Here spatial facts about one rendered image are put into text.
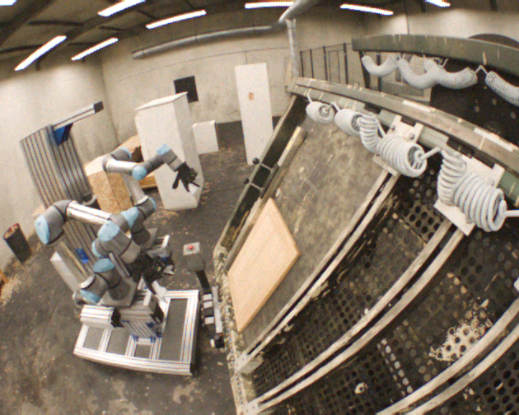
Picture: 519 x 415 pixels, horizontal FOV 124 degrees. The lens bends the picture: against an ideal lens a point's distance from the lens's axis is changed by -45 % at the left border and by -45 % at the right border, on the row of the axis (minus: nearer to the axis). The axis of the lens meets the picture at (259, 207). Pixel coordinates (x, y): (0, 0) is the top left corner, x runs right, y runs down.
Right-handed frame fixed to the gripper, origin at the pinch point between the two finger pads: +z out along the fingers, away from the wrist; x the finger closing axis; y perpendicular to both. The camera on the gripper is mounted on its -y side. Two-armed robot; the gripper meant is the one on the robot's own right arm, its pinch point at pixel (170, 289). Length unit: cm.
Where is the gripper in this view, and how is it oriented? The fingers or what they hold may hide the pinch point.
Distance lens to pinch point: 100.8
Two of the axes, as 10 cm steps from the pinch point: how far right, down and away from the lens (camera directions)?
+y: 8.3, -4.9, -2.6
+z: 5.6, 6.8, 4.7
